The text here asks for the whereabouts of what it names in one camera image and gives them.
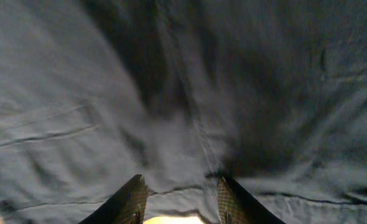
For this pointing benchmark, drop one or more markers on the navy blue shorts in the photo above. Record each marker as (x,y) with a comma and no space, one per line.
(270,93)

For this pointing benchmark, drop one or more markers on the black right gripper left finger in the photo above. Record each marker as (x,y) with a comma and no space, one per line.
(126,206)

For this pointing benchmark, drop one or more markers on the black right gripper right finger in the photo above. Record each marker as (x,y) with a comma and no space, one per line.
(238,206)

